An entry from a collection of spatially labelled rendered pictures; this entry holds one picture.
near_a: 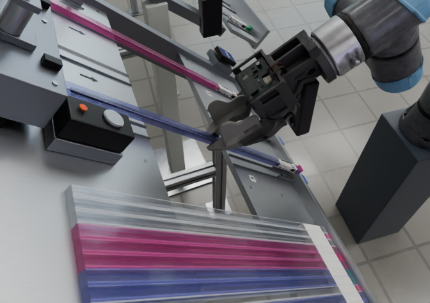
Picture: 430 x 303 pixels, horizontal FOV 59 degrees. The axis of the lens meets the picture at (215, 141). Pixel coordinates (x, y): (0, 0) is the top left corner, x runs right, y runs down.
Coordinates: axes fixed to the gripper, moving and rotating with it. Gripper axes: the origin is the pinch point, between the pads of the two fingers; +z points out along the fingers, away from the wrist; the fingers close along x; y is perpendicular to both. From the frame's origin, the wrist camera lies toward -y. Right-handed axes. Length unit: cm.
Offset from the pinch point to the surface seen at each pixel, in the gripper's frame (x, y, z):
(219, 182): -32, -65, 23
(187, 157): -62, -83, 37
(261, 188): 5.2, -11.9, -0.6
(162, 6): -56, -13, 1
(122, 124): 6.3, 20.5, 2.7
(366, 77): -79, -137, -52
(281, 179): 1.3, -21.1, -3.1
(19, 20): 1.2, 33.0, 2.2
